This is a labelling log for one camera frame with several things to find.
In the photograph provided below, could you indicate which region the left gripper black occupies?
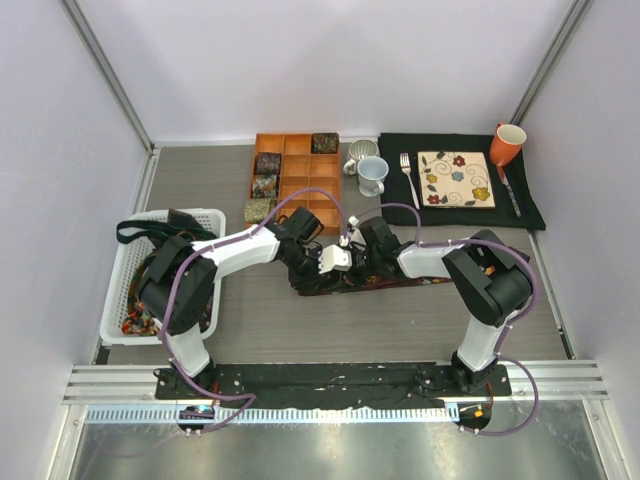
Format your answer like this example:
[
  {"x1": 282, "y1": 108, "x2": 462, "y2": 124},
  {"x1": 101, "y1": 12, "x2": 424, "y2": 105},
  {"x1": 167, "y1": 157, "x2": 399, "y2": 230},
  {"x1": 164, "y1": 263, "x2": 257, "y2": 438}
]
[{"x1": 281, "y1": 246, "x2": 330, "y2": 294}]

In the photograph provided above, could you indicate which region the dark red patterned tie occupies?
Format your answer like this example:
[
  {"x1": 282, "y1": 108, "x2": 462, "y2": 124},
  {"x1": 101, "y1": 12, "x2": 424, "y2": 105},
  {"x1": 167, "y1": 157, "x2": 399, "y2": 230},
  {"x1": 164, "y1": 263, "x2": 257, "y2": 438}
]
[{"x1": 299, "y1": 249, "x2": 532, "y2": 297}]

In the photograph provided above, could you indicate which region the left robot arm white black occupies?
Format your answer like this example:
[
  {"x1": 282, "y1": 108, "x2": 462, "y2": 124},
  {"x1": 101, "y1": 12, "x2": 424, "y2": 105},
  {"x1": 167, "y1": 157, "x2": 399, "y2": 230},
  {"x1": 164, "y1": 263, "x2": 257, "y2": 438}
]
[{"x1": 136, "y1": 207, "x2": 324, "y2": 399}]

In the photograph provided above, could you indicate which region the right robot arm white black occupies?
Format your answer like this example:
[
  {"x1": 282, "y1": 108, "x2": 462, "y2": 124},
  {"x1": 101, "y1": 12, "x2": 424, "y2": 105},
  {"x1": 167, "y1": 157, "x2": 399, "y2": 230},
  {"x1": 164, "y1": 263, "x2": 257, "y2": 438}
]
[{"x1": 348, "y1": 216, "x2": 538, "y2": 395}]

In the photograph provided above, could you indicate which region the pile of patterned ties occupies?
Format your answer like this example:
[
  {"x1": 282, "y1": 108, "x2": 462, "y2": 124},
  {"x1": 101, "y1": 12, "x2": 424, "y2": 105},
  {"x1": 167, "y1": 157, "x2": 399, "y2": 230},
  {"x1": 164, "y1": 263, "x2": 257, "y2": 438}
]
[{"x1": 116, "y1": 209, "x2": 217, "y2": 336}]

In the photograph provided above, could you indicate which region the rolled olive green tie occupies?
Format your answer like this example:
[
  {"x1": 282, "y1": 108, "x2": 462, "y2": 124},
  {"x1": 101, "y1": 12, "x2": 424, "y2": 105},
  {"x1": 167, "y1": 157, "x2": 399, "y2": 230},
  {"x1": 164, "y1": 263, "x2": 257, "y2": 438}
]
[{"x1": 244, "y1": 198, "x2": 277, "y2": 224}]

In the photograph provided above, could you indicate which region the rolled brown patterned tie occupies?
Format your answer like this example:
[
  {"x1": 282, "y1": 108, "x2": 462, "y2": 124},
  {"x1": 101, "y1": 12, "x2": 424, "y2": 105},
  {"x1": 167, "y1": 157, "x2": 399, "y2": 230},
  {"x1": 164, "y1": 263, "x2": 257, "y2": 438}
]
[{"x1": 251, "y1": 174, "x2": 279, "y2": 199}]

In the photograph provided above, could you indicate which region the pale blue mug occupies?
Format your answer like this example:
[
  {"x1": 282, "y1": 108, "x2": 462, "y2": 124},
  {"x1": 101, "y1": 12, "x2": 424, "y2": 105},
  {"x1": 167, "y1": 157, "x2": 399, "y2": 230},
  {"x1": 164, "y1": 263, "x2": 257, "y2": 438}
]
[{"x1": 357, "y1": 156, "x2": 389, "y2": 197}]

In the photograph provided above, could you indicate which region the orange compartment tray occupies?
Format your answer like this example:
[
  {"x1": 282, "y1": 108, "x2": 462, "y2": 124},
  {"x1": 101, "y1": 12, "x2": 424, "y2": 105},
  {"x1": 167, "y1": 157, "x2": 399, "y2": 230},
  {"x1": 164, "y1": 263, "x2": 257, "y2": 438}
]
[{"x1": 248, "y1": 133, "x2": 342, "y2": 235}]

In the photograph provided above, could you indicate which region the silver fork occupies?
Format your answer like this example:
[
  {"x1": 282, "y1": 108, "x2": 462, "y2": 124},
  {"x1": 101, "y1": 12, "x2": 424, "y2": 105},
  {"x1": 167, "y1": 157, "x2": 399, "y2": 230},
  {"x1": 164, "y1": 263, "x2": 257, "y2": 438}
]
[{"x1": 399, "y1": 153, "x2": 421, "y2": 210}]

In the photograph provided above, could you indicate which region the rolled purple patterned tie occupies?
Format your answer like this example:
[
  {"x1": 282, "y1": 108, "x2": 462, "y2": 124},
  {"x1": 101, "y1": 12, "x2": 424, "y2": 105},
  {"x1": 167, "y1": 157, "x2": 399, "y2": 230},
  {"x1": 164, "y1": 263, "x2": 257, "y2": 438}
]
[{"x1": 254, "y1": 152, "x2": 282, "y2": 175}]

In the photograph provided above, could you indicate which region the floral square plate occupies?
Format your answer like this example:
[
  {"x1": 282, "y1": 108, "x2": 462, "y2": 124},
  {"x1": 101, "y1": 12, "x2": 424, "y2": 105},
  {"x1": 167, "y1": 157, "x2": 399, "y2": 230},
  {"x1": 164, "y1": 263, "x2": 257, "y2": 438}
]
[{"x1": 417, "y1": 151, "x2": 495, "y2": 210}]

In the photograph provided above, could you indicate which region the grey ribbed mug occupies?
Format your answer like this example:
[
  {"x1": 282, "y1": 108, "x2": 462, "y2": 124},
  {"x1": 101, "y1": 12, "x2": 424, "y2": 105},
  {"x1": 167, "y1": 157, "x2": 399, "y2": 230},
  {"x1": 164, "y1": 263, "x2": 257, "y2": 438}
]
[{"x1": 343, "y1": 139, "x2": 379, "y2": 176}]

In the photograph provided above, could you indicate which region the rolled dark tie top right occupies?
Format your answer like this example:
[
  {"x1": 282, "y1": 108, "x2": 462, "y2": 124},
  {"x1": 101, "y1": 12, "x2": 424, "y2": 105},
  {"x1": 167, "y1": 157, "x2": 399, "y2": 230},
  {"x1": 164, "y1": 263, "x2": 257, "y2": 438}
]
[{"x1": 311, "y1": 132, "x2": 340, "y2": 155}]

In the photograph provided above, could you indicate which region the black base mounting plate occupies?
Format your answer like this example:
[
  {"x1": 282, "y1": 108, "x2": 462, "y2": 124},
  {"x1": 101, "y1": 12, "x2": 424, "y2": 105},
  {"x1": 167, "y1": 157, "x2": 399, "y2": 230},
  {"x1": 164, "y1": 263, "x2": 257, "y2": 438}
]
[{"x1": 154, "y1": 360, "x2": 514, "y2": 409}]

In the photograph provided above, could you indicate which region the black cloth placemat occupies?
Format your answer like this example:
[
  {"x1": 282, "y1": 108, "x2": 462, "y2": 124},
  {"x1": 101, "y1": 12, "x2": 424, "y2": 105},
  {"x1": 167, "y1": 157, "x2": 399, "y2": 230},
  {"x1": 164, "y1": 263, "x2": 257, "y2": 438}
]
[{"x1": 378, "y1": 133, "x2": 546, "y2": 231}]

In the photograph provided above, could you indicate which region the white plastic basket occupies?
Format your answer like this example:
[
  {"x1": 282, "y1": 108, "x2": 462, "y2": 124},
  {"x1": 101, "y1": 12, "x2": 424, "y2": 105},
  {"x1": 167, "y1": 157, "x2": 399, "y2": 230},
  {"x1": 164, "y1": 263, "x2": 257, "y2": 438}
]
[{"x1": 100, "y1": 208, "x2": 227, "y2": 346}]

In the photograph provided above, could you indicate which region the orange mug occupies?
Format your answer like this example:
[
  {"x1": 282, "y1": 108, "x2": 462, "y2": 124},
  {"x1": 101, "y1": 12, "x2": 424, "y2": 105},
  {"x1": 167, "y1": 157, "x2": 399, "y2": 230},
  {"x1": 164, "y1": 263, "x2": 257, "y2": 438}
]
[{"x1": 489, "y1": 123, "x2": 527, "y2": 167}]

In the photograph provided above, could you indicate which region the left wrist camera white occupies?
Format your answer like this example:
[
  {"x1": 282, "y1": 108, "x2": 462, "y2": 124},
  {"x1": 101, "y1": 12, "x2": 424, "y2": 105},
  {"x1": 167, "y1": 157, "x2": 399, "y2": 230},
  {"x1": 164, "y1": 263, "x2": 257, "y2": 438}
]
[{"x1": 318, "y1": 236, "x2": 353, "y2": 274}]

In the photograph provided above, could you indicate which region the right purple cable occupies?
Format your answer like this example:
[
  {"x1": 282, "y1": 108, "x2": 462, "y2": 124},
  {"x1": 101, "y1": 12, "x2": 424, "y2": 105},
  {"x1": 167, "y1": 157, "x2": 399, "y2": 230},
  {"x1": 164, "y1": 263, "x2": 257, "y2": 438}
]
[{"x1": 347, "y1": 203, "x2": 541, "y2": 441}]

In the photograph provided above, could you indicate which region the purple cable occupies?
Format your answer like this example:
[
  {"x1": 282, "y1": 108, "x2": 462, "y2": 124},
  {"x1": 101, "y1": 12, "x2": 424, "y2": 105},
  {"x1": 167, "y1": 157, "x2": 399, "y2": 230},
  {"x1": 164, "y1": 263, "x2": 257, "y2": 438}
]
[
  {"x1": 157, "y1": 187, "x2": 351, "y2": 441},
  {"x1": 347, "y1": 203, "x2": 541, "y2": 441}
]

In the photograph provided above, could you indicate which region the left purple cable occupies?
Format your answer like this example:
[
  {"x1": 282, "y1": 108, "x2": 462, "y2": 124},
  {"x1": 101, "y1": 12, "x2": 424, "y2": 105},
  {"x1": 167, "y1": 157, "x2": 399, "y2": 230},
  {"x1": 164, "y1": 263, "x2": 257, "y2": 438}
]
[{"x1": 157, "y1": 187, "x2": 351, "y2": 441}]

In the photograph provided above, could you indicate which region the patterned handle knife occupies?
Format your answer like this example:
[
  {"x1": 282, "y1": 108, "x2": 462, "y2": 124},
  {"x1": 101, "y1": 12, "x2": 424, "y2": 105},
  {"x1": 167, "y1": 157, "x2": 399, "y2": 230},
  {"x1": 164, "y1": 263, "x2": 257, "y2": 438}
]
[{"x1": 496, "y1": 166, "x2": 522, "y2": 218}]

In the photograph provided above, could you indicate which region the dark green tie strap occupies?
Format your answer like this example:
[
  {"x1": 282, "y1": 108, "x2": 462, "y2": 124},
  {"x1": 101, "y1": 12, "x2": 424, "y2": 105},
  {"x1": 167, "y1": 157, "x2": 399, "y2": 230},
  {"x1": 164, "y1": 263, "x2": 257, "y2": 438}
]
[{"x1": 116, "y1": 218, "x2": 201, "y2": 246}]

